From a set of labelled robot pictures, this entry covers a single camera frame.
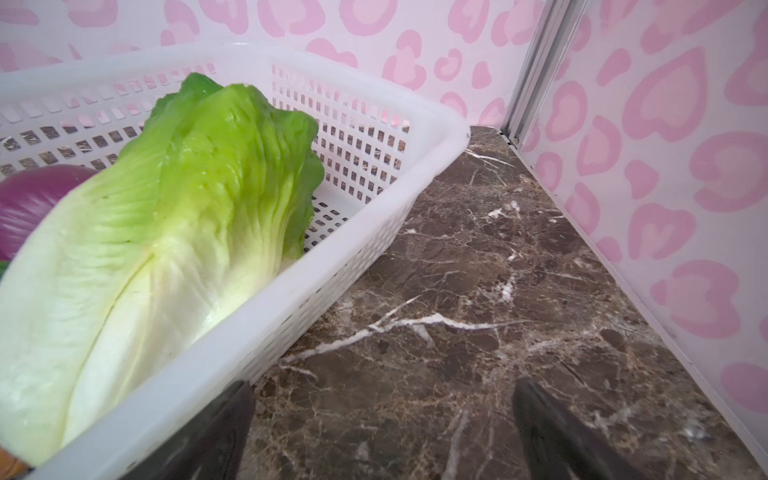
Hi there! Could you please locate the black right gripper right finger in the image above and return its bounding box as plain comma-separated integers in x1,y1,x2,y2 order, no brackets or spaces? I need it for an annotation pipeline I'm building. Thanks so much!
512,377,645,479

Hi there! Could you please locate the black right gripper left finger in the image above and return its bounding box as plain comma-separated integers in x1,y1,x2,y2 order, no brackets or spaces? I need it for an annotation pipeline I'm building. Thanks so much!
123,380,255,480

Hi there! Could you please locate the purple toy onion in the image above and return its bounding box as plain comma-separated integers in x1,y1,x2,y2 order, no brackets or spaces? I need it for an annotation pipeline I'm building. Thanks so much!
1,164,97,261

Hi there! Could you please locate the brown toy bread roll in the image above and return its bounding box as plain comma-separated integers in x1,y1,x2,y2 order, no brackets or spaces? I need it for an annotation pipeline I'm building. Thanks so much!
0,449,28,480

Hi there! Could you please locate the green toy lettuce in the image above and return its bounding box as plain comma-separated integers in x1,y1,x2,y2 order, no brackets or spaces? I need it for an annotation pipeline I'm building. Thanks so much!
1,74,324,466

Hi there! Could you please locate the white perforated plastic basket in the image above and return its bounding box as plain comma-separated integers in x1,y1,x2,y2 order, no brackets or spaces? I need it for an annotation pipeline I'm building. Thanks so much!
1,41,470,479

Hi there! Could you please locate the aluminium corner post right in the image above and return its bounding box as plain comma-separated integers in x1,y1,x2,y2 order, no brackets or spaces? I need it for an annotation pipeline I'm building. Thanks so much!
501,0,588,152

